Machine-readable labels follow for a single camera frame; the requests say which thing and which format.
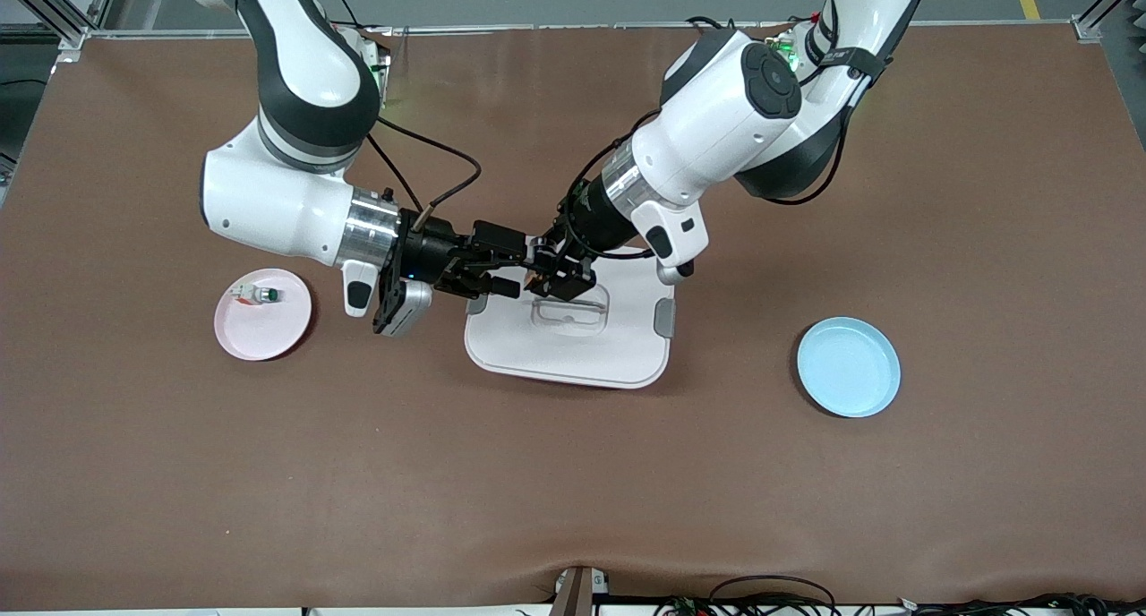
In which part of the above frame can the white lidded storage box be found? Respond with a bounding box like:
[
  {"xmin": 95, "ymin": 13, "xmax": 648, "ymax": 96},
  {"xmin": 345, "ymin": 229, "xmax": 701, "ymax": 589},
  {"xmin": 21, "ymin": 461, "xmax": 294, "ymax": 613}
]
[{"xmin": 464, "ymin": 236, "xmax": 676, "ymax": 390}]

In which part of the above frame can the pink round plate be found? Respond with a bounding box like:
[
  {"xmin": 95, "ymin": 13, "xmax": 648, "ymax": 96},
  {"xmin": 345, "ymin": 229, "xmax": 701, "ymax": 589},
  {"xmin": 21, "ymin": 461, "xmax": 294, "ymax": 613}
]
[{"xmin": 214, "ymin": 268, "xmax": 313, "ymax": 362}]

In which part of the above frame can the brown table mat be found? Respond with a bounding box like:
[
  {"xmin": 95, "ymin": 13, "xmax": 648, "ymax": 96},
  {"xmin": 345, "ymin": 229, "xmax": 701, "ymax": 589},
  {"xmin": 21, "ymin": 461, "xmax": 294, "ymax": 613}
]
[{"xmin": 0, "ymin": 21, "xmax": 1146, "ymax": 612}]

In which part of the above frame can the light blue round plate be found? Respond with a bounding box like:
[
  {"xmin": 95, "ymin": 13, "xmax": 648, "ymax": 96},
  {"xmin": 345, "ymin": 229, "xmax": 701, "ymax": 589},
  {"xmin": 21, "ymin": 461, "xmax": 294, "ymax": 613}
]
[{"xmin": 797, "ymin": 317, "xmax": 902, "ymax": 418}]

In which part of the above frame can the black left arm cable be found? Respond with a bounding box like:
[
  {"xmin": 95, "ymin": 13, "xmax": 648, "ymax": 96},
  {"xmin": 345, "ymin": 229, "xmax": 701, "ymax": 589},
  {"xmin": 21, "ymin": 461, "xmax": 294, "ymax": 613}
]
[{"xmin": 560, "ymin": 0, "xmax": 939, "ymax": 261}]

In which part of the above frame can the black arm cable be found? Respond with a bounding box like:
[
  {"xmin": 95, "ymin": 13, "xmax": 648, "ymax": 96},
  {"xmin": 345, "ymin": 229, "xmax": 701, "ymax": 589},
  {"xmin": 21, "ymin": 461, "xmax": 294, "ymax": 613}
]
[
  {"xmin": 560, "ymin": 0, "xmax": 939, "ymax": 261},
  {"xmin": 363, "ymin": 115, "xmax": 483, "ymax": 234}
]

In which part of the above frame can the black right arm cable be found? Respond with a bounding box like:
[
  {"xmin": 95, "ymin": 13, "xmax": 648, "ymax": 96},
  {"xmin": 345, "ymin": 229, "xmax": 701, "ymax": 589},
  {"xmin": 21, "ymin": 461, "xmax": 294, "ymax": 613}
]
[{"xmin": 363, "ymin": 115, "xmax": 483, "ymax": 234}]

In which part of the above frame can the grey table edge rail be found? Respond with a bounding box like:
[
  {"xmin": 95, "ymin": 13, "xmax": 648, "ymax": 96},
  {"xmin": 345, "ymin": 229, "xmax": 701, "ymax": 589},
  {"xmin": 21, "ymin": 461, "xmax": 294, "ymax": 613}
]
[{"xmin": 85, "ymin": 21, "xmax": 1080, "ymax": 40}]

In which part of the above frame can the brown camera mount post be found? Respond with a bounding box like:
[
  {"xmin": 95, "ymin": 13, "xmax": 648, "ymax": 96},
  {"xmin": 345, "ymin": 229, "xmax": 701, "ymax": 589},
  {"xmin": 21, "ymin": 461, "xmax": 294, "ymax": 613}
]
[{"xmin": 549, "ymin": 565, "xmax": 611, "ymax": 616}]

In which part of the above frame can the black looped cable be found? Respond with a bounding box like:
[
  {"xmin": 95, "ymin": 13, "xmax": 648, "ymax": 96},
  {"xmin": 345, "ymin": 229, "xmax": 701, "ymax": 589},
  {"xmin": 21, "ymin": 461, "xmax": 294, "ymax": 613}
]
[{"xmin": 707, "ymin": 575, "xmax": 838, "ymax": 616}]

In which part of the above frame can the aluminium frame extrusion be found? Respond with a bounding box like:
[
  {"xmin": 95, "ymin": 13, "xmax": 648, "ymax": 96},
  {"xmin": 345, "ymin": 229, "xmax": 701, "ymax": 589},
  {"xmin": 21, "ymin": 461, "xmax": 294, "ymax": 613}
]
[
  {"xmin": 0, "ymin": 0, "xmax": 122, "ymax": 62},
  {"xmin": 1074, "ymin": 0, "xmax": 1146, "ymax": 42}
]

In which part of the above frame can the black cable bundle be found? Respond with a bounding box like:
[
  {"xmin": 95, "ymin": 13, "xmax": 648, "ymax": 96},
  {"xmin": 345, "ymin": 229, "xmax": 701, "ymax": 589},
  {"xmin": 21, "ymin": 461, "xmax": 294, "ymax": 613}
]
[{"xmin": 895, "ymin": 592, "xmax": 1146, "ymax": 616}]

